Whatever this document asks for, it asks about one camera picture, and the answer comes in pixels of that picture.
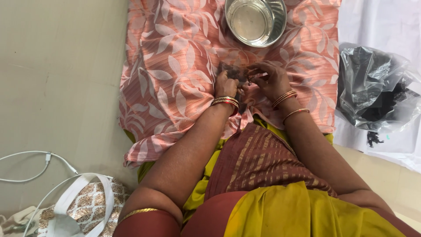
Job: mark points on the person's left hand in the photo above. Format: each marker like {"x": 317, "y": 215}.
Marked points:
{"x": 225, "y": 86}

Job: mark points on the person's right hand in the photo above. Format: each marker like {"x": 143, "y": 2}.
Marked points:
{"x": 271, "y": 80}

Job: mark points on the person's right fingers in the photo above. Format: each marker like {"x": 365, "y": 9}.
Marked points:
{"x": 259, "y": 70}

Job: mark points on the person's left fingers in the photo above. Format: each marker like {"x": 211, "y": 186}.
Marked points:
{"x": 230, "y": 76}

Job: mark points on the dark hair bundle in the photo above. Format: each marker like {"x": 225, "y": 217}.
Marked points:
{"x": 234, "y": 71}

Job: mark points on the red and gold left bangles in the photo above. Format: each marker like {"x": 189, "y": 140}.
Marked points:
{"x": 226, "y": 101}

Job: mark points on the red and gold bangles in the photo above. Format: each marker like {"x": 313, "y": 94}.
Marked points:
{"x": 284, "y": 97}
{"x": 226, "y": 101}

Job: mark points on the red and gold right bangles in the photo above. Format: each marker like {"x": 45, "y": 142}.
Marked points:
{"x": 284, "y": 97}

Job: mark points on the pink leaf-print cloth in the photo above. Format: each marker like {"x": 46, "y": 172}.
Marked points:
{"x": 184, "y": 72}

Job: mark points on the steel bowl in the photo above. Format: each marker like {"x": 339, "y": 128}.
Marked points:
{"x": 256, "y": 20}

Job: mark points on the thin gold right bangle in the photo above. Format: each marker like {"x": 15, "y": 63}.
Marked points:
{"x": 296, "y": 113}

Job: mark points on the clear plastic bag with black hair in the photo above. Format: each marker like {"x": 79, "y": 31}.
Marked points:
{"x": 375, "y": 89}

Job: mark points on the white cloth sheet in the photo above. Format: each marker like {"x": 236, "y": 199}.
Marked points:
{"x": 378, "y": 98}

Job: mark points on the maroon and yellow saree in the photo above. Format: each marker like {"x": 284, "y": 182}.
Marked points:
{"x": 263, "y": 194}

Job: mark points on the small black hair tuft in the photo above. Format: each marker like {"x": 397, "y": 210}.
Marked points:
{"x": 374, "y": 138}

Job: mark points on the white patterned cloth bag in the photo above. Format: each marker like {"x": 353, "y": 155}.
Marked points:
{"x": 79, "y": 210}

